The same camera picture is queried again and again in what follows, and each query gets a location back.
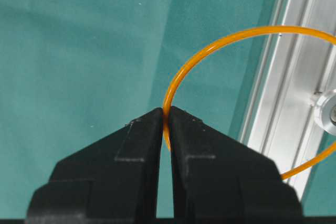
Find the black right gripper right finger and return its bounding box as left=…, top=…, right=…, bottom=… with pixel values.
left=169, top=106, right=303, bottom=223

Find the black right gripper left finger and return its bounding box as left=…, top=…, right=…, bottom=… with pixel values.
left=26, top=108, right=163, bottom=223

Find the orange rubber band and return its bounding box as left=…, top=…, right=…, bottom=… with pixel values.
left=162, top=26, right=336, bottom=180

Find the green table cloth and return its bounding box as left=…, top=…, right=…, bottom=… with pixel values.
left=1, top=0, right=276, bottom=219

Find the silver aluminium extrusion rail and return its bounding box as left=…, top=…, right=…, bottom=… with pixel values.
left=237, top=0, right=336, bottom=201

